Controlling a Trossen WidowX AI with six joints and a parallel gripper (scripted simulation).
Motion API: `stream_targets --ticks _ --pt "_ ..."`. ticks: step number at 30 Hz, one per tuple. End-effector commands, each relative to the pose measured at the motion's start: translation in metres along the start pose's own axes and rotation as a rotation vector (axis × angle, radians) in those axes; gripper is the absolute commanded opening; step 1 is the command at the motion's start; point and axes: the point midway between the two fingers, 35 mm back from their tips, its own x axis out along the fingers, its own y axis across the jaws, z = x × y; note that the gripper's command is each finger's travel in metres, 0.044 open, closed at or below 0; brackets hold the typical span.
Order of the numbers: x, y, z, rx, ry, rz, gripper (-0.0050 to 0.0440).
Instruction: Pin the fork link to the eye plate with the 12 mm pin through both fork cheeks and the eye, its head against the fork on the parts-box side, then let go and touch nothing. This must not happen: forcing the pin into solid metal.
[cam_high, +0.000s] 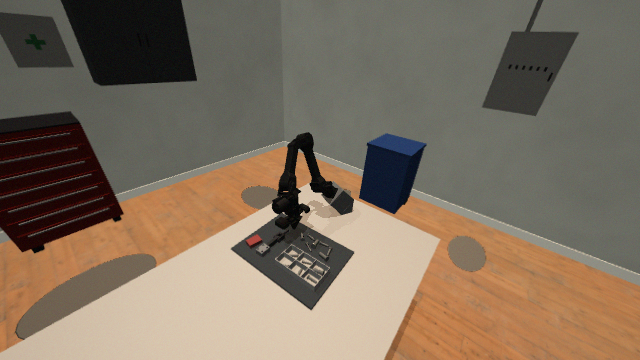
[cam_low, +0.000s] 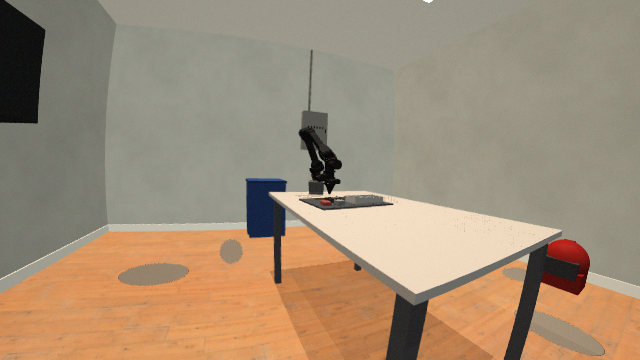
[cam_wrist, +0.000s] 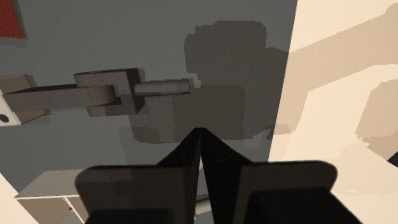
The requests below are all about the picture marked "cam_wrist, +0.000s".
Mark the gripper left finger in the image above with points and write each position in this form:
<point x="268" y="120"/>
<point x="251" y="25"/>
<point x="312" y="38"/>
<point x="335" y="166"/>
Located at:
<point x="172" y="183"/>

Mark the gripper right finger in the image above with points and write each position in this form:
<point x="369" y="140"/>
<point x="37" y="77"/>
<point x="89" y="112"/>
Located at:
<point x="231" y="177"/>

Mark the red rectangular block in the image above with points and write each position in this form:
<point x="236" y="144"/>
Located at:
<point x="9" y="26"/>

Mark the beige block with dark holes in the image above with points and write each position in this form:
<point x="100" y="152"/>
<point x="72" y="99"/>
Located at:
<point x="12" y="83"/>

